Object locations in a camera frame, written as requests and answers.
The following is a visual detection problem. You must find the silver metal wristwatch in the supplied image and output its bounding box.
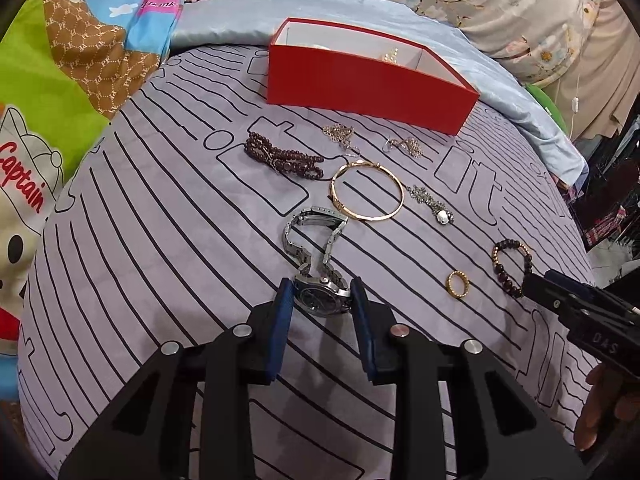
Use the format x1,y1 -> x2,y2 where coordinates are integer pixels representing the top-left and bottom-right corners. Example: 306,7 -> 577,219
281,206 -> 350,318

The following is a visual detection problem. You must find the dark bead gold bracelet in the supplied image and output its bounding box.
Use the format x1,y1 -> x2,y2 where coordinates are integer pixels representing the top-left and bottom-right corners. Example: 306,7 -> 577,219
490,237 -> 535,299

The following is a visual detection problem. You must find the small gold ring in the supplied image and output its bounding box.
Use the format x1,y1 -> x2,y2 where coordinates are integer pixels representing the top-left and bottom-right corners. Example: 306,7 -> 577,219
444,270 -> 472,302

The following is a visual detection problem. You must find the silver crystal pendant necklace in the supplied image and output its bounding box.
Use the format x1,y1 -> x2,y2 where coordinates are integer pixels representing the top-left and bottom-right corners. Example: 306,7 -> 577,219
406,184 -> 456,227

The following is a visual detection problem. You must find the thin gold bangle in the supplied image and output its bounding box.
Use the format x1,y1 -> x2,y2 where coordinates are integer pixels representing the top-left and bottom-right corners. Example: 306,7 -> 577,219
329,159 -> 407,223

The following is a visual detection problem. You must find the purple garnet bead bracelet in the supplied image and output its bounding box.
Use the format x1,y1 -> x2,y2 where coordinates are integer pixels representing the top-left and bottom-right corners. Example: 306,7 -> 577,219
243,131 -> 326,181

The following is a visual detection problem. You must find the silver chain with ring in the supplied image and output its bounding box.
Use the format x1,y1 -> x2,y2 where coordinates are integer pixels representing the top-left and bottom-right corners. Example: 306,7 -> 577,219
380,135 -> 426,158

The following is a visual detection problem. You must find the gold chain necklace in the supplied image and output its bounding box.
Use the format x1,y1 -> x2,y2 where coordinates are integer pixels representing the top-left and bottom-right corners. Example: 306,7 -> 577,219
322,122 -> 362,157

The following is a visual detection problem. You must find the red jewelry box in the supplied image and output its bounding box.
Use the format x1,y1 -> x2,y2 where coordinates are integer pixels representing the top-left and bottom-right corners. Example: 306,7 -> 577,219
267,18 -> 480,136

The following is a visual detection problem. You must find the right human hand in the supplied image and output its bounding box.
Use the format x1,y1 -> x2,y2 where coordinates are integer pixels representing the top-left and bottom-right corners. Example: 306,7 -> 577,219
574,363 -> 639,452

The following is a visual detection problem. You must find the dark red chair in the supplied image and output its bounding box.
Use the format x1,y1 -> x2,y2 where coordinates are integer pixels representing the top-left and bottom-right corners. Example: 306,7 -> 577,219
572,117 -> 639,252

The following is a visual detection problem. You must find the green plastic stool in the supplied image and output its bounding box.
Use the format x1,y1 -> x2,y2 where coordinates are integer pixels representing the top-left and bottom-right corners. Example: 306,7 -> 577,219
525,84 -> 568,134

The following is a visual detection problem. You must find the beige curtain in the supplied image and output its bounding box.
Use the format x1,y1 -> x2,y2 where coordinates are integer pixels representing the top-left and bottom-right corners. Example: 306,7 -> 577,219
544,0 -> 639,142

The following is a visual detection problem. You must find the light blue quilt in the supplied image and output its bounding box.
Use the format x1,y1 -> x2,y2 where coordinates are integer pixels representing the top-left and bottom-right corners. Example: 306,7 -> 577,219
169,0 -> 589,187

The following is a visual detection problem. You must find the colourful monkey cartoon blanket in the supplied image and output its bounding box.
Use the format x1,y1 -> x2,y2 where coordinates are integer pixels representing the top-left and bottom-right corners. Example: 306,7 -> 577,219
1,0 -> 182,401

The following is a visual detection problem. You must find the white cable with switch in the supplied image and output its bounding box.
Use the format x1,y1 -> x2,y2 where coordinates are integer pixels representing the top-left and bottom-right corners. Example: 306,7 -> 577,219
566,0 -> 609,137

